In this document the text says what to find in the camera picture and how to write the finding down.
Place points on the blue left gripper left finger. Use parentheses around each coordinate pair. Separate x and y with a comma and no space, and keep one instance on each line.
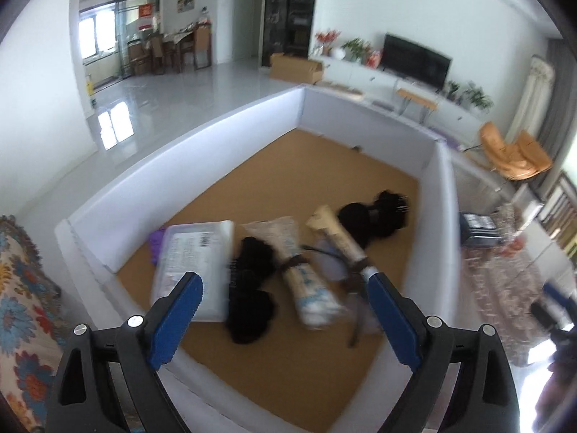
(169,318)

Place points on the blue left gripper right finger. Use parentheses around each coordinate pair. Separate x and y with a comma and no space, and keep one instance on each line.
(400,319)

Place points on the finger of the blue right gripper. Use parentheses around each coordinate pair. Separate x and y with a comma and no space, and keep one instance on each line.
(565,301)

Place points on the plastic bag bundle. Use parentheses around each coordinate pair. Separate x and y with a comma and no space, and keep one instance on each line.
(315,303)

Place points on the purple item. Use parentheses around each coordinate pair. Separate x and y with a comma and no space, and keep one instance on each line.
(154,242)

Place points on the person's right hand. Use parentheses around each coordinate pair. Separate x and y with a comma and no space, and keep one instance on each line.
(556,406)

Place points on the metallic woven basket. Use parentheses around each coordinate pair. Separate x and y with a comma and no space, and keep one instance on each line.
(507,221)

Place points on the black box on table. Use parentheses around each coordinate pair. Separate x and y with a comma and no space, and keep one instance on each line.
(478,230)

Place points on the floral patterned cushion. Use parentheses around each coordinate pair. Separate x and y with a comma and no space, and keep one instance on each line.
(33,330)

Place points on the orange butterfly chair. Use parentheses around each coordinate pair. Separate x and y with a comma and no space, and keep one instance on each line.
(518,161)

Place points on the white floor air conditioner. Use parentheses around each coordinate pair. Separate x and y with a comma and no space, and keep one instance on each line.
(535,99)

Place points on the white tv cabinet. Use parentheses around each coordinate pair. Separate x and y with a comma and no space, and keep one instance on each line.
(378,85)

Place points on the wooden side table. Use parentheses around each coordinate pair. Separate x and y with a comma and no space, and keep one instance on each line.
(427,106)

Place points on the green plants by tv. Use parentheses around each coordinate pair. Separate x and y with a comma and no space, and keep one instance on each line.
(469,96)

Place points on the black flat television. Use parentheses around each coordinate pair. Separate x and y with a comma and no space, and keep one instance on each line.
(414,61)

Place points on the brown cardboard box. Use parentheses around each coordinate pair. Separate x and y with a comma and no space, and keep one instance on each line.
(295,70)

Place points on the wooden dining table set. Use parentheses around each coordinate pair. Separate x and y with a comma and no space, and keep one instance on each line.
(158,51)

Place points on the green potted plant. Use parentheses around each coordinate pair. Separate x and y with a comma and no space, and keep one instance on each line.
(357,50)

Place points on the red flower vase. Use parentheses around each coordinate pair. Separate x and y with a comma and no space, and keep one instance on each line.
(325,40)

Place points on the black tall cabinet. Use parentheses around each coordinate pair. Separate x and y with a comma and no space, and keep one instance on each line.
(287,28)

